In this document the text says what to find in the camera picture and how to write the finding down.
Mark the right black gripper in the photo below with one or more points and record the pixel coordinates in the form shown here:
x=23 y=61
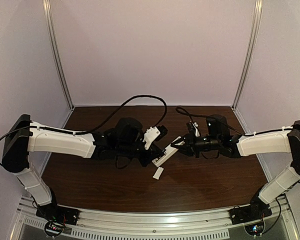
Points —
x=191 y=144

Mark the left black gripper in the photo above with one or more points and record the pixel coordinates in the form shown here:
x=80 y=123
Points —
x=148 y=155

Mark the white remote control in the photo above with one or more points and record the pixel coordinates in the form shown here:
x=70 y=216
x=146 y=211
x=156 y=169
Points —
x=168 y=152

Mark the white battery cover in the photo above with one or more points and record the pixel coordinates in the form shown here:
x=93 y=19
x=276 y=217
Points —
x=158 y=173

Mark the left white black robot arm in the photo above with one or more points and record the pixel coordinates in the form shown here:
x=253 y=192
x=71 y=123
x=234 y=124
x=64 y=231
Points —
x=126 y=140

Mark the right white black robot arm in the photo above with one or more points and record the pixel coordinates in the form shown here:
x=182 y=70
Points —
x=219 y=138

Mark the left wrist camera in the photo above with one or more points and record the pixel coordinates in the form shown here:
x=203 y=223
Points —
x=153 y=134

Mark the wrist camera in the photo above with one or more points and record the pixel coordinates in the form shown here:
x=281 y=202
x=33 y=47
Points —
x=153 y=134
x=193 y=128

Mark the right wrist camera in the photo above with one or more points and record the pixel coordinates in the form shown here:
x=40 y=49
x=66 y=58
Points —
x=193 y=128

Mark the front aluminium rail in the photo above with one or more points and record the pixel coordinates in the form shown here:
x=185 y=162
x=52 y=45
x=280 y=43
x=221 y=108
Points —
x=213 y=224

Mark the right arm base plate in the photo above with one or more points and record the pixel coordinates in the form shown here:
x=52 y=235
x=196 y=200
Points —
x=248 y=213

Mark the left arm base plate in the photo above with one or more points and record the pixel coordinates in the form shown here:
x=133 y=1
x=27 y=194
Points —
x=58 y=214

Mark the right aluminium frame post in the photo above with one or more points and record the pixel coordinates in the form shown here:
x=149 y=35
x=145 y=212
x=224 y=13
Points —
x=254 y=32

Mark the aluminium frame post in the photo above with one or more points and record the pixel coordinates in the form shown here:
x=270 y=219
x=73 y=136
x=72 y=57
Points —
x=254 y=32
x=55 y=53

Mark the left aluminium frame post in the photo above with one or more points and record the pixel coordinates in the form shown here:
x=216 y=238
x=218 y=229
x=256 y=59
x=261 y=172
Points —
x=55 y=53

